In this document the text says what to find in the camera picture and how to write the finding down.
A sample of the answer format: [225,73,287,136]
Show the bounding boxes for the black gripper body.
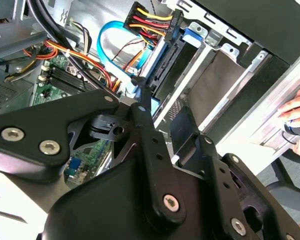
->
[36,156,243,240]

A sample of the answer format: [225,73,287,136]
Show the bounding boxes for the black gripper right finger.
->
[169,106,300,240]

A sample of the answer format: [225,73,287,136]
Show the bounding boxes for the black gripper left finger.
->
[0,76,189,227]

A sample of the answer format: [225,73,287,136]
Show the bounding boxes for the round black tool blue ring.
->
[283,119,300,140]

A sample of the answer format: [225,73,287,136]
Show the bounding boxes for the blue SATA wire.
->
[96,20,163,86]

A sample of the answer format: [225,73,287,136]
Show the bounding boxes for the hard disk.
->
[137,26,206,123]

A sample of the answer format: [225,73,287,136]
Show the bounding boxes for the power wire with black plugs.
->
[123,1,183,46]

